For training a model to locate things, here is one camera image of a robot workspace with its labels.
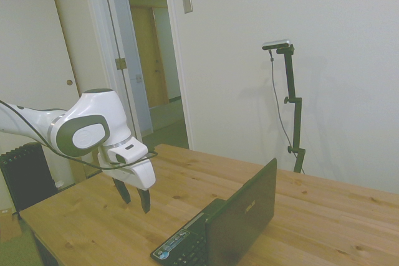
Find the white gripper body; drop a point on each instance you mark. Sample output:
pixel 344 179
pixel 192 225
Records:
pixel 141 174

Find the wooden far door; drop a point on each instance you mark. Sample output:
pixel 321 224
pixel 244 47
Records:
pixel 152 57

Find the brown cardboard box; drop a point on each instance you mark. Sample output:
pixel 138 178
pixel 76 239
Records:
pixel 9 224

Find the black radiator heater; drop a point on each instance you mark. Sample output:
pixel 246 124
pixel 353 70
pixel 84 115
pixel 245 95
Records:
pixel 28 175

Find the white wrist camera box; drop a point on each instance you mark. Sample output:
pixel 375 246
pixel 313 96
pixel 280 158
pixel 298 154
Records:
pixel 131 152

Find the white open door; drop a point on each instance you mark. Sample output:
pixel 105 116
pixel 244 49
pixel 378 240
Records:
pixel 134 45

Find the grey wall switch plate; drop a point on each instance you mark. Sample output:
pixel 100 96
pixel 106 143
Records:
pixel 187 2

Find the grey camera on stand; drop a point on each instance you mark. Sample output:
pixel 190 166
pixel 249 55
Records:
pixel 276 44

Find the wooden closet door knob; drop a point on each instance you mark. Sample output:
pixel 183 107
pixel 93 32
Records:
pixel 69 83

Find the brass door hinge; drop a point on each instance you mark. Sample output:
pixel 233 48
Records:
pixel 120 63

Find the black ASUS laptop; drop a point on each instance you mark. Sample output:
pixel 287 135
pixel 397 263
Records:
pixel 240 216

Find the black camera stand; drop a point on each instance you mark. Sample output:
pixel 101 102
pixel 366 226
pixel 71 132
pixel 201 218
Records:
pixel 296 113

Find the light wooden stool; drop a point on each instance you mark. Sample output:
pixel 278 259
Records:
pixel 90 171

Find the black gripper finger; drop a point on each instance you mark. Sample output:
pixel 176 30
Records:
pixel 145 200
pixel 123 191

